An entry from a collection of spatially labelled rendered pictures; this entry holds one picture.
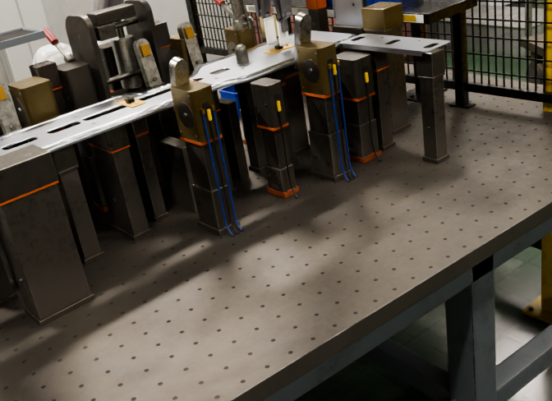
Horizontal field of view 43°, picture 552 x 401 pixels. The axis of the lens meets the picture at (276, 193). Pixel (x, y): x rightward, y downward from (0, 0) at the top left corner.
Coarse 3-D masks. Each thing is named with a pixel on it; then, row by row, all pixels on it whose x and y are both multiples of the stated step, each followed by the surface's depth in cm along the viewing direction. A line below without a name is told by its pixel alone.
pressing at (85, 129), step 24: (264, 48) 193; (288, 48) 189; (192, 72) 180; (240, 72) 174; (264, 72) 173; (120, 96) 170; (144, 96) 168; (168, 96) 164; (48, 120) 160; (72, 120) 158; (96, 120) 156; (120, 120) 154; (0, 144) 150; (24, 144) 148; (48, 144) 145; (72, 144) 147
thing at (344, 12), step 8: (336, 0) 204; (344, 0) 201; (352, 0) 199; (360, 0) 197; (336, 8) 205; (344, 8) 203; (352, 8) 200; (360, 8) 198; (336, 16) 206; (344, 16) 204; (352, 16) 201; (360, 16) 199; (344, 24) 205; (352, 24) 202; (360, 24) 200
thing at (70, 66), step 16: (64, 64) 175; (80, 64) 172; (64, 80) 170; (80, 80) 171; (64, 96) 174; (80, 96) 172; (96, 96) 175; (80, 144) 180; (96, 176) 180; (96, 192) 183
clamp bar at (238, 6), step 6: (234, 0) 193; (240, 0) 196; (234, 6) 194; (240, 6) 196; (234, 12) 195; (240, 12) 196; (246, 12) 196; (234, 18) 196; (240, 18) 195; (246, 18) 197
